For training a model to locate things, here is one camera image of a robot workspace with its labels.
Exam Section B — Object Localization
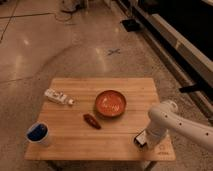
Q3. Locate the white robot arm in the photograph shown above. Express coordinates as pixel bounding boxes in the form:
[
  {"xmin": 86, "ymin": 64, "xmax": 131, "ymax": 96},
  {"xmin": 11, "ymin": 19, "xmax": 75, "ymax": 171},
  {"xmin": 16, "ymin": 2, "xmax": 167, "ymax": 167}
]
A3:
[{"xmin": 146, "ymin": 100, "xmax": 213, "ymax": 153}]

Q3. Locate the orange bowl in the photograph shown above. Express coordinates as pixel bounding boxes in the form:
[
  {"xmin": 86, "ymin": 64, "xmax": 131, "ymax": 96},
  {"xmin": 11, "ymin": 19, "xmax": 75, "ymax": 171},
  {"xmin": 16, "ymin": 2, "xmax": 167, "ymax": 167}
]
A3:
[{"xmin": 95, "ymin": 90, "xmax": 127, "ymax": 118}]

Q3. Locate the wooden table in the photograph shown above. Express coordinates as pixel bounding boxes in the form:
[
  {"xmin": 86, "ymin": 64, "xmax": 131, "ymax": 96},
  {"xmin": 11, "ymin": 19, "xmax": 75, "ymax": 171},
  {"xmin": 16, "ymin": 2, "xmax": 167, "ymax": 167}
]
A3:
[{"xmin": 25, "ymin": 78, "xmax": 176, "ymax": 161}]

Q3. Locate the white tube bottle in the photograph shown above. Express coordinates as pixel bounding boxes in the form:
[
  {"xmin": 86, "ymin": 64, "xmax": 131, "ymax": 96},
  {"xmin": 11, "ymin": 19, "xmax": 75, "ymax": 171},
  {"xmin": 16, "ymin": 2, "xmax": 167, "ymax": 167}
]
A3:
[{"xmin": 44, "ymin": 89, "xmax": 74, "ymax": 106}]

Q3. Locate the black floor box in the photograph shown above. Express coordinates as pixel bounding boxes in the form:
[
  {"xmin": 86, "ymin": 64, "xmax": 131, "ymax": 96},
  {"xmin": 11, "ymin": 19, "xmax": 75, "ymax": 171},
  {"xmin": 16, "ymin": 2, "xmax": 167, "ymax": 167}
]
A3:
[{"xmin": 121, "ymin": 19, "xmax": 140, "ymax": 32}]

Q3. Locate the white cup blue inside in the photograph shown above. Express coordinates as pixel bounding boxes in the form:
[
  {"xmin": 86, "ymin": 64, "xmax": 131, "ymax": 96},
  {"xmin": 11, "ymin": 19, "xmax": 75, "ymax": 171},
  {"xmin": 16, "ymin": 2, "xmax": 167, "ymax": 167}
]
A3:
[{"xmin": 26, "ymin": 123, "xmax": 51, "ymax": 147}]

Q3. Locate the floor cable bundle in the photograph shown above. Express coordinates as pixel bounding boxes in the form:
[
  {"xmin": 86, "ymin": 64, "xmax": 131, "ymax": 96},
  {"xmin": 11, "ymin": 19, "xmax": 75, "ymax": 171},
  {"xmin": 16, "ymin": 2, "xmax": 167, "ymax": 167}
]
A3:
[{"xmin": 54, "ymin": 0, "xmax": 88, "ymax": 25}]

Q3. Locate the long shelf rail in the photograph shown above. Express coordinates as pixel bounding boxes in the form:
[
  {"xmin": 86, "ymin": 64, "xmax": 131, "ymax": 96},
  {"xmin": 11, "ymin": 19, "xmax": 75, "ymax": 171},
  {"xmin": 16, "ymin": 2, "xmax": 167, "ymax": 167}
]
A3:
[{"xmin": 109, "ymin": 0, "xmax": 213, "ymax": 114}]

